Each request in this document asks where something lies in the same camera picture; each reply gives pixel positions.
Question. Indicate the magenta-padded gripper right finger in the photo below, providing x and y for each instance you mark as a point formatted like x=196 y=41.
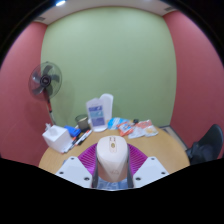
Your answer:
x=150 y=170

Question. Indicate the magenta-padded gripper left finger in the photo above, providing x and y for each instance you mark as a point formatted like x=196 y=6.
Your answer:
x=75 y=170

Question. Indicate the beige computer mouse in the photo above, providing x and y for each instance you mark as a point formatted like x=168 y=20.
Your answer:
x=112 y=158

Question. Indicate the black marker pen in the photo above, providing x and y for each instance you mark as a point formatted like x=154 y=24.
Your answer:
x=83 y=137

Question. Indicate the white tissue box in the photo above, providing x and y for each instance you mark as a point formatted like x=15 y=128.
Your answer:
x=56 y=138

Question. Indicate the white snack packet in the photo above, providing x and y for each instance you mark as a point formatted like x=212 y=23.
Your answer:
x=143 y=132

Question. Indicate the small blue box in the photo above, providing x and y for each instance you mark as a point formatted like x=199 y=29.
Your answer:
x=72 y=131

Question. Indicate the dark pen cup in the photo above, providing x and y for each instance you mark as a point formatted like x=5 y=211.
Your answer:
x=82 y=122

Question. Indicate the orange-red snack packet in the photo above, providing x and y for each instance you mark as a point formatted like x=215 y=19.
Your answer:
x=125 y=128

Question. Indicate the small black round object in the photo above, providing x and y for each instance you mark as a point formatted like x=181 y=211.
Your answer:
x=135 y=120

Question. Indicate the clear acrylic sign stand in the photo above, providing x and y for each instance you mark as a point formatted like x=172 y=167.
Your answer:
x=96 y=115

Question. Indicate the blue snack packet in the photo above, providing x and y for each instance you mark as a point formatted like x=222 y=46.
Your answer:
x=114 y=122

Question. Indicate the black office chair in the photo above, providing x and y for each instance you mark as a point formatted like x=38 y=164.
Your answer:
x=215 y=140

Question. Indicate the black standing fan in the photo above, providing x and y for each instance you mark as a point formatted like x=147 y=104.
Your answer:
x=45 y=80

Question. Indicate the round ceiling light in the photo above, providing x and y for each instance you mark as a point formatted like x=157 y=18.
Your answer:
x=60 y=3

